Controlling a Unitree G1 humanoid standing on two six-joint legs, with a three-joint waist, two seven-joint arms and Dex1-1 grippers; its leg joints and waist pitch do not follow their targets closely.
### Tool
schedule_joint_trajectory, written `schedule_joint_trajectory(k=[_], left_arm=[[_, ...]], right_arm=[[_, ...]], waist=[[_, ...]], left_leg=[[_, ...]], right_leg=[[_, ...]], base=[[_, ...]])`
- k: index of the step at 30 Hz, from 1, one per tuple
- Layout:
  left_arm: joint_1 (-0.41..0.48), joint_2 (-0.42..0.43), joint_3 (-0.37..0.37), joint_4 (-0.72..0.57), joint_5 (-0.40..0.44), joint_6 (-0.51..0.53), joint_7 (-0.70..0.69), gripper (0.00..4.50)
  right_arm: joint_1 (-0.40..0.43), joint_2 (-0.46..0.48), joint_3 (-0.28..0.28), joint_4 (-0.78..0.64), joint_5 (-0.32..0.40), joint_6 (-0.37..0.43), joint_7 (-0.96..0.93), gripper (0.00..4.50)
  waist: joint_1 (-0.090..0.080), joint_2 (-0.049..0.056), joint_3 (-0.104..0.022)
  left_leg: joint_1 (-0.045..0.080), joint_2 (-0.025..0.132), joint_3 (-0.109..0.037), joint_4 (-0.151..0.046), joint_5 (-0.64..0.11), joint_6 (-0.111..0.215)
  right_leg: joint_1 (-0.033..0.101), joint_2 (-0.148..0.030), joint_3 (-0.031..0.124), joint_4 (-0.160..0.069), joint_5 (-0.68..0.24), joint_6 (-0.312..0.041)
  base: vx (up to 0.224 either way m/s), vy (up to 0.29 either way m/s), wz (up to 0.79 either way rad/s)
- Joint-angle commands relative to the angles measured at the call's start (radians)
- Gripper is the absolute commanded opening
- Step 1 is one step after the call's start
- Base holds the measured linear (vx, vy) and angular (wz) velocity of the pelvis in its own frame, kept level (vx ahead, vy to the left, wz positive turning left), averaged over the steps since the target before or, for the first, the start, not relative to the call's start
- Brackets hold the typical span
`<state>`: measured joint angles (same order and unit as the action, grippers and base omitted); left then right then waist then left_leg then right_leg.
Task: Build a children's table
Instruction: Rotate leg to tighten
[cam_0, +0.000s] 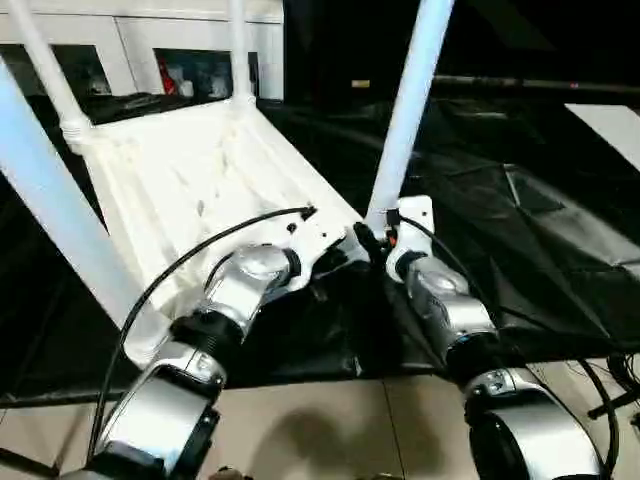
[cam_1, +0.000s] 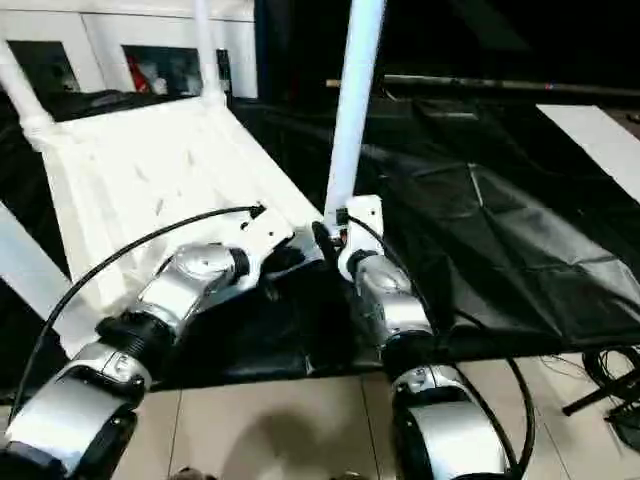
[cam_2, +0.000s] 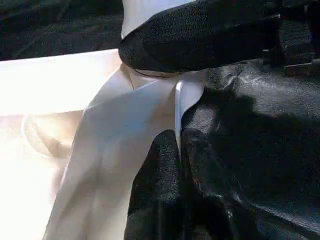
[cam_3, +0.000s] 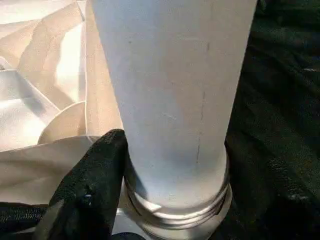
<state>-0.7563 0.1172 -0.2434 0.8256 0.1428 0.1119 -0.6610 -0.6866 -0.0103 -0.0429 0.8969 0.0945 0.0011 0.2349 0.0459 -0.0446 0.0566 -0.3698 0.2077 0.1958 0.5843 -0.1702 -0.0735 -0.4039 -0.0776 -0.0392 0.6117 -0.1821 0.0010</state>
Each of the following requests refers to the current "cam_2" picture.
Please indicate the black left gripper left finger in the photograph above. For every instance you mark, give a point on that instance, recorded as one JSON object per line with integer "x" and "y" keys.
{"x": 157, "y": 187}

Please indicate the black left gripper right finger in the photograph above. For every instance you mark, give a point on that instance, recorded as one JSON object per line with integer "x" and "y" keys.
{"x": 207, "y": 187}

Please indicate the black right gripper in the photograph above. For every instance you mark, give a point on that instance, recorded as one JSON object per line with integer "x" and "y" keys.
{"x": 297, "y": 32}

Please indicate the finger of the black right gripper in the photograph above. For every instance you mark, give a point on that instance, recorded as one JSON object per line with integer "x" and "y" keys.
{"x": 195, "y": 42}

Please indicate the white plastic table leg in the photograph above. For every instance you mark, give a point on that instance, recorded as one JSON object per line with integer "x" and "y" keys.
{"x": 140, "y": 15}

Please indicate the white plastic table top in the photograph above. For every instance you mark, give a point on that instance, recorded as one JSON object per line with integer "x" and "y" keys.
{"x": 50, "y": 87}

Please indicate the black mat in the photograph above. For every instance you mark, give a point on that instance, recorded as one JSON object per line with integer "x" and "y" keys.
{"x": 250, "y": 125}

